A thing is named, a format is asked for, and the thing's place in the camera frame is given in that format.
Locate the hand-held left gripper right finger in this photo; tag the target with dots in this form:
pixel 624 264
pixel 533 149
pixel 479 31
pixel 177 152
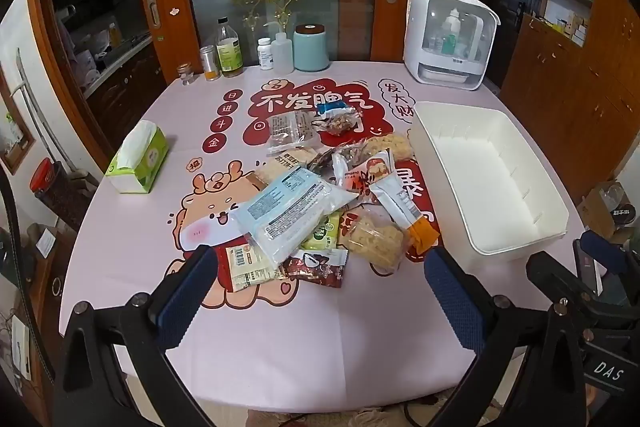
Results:
pixel 450 302

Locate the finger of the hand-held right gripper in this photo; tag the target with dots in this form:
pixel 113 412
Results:
pixel 555 274
pixel 605 249

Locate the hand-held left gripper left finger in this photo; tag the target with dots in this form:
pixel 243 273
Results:
pixel 187 294

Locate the beige barcode snack packet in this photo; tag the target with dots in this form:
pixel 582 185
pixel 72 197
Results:
pixel 247 264

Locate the yellow noodle crisp packet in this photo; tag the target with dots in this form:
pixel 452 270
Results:
pixel 375 237
pixel 392 146

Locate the white plastic bin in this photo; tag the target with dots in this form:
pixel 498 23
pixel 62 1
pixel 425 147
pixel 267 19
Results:
pixel 480 177

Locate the dark red snack packet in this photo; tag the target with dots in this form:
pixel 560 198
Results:
pixel 315 267

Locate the large light-blue snack packet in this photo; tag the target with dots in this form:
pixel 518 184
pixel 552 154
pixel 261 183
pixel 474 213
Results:
pixel 290 212

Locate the green snack packet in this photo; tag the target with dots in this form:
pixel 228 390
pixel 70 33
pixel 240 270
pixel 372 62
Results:
pixel 320 234

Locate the red-white bun snack packet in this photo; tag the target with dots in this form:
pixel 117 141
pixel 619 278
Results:
pixel 367 172

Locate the beige cracker packet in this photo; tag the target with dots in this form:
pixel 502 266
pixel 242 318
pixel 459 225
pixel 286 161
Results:
pixel 282 164

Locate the clear brown biscuit packet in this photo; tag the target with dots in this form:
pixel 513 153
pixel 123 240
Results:
pixel 290 129

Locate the clear nut packet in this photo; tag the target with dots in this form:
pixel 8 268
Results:
pixel 342 125

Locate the small blue-white snack packet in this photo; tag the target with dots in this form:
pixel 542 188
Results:
pixel 330 109

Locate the cardboard box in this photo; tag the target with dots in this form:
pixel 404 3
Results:
pixel 600 212

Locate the green tissue box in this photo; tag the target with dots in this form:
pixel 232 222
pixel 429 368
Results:
pixel 145 157

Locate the wooden shelf cabinet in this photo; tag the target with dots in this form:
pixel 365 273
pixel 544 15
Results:
pixel 565 97

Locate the small glass jar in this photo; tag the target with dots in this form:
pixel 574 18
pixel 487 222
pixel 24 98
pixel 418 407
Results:
pixel 186 74

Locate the wooden framed picture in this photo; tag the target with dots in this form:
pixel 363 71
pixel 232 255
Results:
pixel 15 142

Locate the orange-filled jar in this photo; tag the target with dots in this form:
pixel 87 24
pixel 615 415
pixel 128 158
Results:
pixel 210 64

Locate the glass bottle green label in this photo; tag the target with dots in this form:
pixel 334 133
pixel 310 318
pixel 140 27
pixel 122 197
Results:
pixel 229 54

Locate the dark wooden door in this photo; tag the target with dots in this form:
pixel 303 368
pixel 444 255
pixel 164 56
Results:
pixel 492 32

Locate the white pill bottle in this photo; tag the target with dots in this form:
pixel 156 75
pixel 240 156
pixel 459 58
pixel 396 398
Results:
pixel 265 55

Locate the clear squeeze wash bottle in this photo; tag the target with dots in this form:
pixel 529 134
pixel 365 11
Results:
pixel 282 54

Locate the white sterilizer cabinet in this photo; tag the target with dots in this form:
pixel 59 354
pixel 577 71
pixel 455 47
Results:
pixel 415 37

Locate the light-blue canister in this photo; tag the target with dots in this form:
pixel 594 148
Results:
pixel 311 49

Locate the white dropper bottle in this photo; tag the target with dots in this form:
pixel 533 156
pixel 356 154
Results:
pixel 453 19

